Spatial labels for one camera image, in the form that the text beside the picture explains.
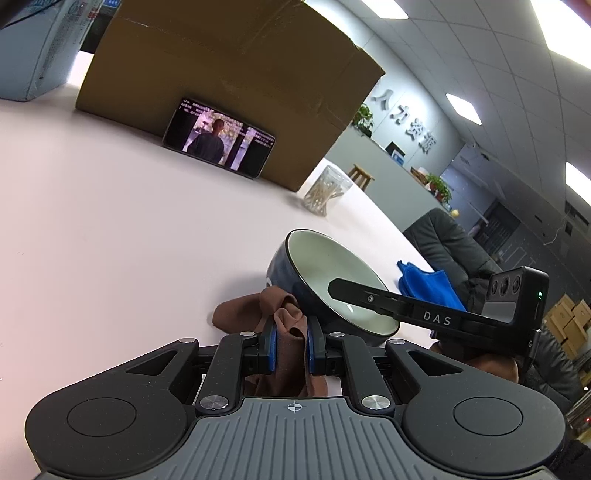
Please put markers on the dark blue ceramic bowl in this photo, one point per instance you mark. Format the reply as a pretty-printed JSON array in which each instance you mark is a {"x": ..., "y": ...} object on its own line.
[{"x": 332, "y": 265}]

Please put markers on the person's right forearm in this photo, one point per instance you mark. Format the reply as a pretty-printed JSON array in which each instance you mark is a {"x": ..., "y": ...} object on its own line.
[{"x": 554, "y": 364}]

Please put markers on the light blue box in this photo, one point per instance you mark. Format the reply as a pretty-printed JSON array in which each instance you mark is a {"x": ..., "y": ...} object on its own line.
[{"x": 37, "y": 50}]

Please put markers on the grey office chair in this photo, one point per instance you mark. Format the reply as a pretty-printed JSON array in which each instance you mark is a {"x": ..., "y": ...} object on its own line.
[{"x": 445, "y": 240}]

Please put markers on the dark door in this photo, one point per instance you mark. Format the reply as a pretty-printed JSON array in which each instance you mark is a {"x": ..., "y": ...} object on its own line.
[{"x": 501, "y": 228}]

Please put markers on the wall lettering sign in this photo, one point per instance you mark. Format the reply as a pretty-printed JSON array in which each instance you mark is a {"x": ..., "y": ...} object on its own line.
[{"x": 406, "y": 122}]

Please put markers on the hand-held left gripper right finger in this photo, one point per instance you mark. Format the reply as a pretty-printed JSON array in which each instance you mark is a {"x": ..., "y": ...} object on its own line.
[{"x": 312, "y": 350}]

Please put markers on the stack of small cardboard boxes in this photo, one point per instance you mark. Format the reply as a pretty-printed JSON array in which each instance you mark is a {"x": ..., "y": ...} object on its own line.
[{"x": 570, "y": 325}]

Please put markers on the person's right hand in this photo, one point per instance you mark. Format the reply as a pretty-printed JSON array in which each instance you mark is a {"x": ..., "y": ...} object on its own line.
[{"x": 485, "y": 362}]

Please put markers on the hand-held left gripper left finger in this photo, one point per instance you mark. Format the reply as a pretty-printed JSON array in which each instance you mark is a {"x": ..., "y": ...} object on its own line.
[{"x": 272, "y": 351}]

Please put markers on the grey reception counter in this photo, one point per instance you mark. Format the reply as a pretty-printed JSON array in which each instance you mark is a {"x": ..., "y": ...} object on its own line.
[{"x": 369, "y": 152}]

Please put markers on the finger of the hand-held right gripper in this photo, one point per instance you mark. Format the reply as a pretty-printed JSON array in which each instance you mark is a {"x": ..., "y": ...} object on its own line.
[{"x": 364, "y": 297}]

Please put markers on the green potted plant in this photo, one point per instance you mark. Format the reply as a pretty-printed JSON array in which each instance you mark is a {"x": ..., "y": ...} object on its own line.
[
  {"x": 364, "y": 119},
  {"x": 438, "y": 187}
]

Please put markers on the small desktop monitor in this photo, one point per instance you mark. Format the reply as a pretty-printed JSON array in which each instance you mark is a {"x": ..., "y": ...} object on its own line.
[{"x": 395, "y": 153}]

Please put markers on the wooden stool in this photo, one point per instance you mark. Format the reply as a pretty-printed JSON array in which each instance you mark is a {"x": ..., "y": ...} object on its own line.
[{"x": 361, "y": 177}]

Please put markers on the large cardboard box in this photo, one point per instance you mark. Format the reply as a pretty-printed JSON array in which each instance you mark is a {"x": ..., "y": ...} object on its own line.
[{"x": 231, "y": 64}]

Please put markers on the ceiling light panel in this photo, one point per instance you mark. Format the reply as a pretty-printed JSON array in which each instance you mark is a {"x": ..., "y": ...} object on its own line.
[
  {"x": 464, "y": 108},
  {"x": 563, "y": 27},
  {"x": 580, "y": 182},
  {"x": 384, "y": 7}
]

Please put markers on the clear cotton swab jar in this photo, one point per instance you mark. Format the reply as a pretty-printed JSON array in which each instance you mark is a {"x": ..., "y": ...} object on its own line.
[{"x": 327, "y": 191}]

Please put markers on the brown cloth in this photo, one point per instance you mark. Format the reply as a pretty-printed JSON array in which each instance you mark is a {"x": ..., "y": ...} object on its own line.
[{"x": 282, "y": 319}]

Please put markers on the blue cloth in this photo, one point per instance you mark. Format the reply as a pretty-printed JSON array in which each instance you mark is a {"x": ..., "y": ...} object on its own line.
[{"x": 431, "y": 284}]

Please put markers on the black smartphone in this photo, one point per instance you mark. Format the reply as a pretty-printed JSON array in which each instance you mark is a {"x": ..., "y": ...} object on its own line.
[{"x": 217, "y": 136}]

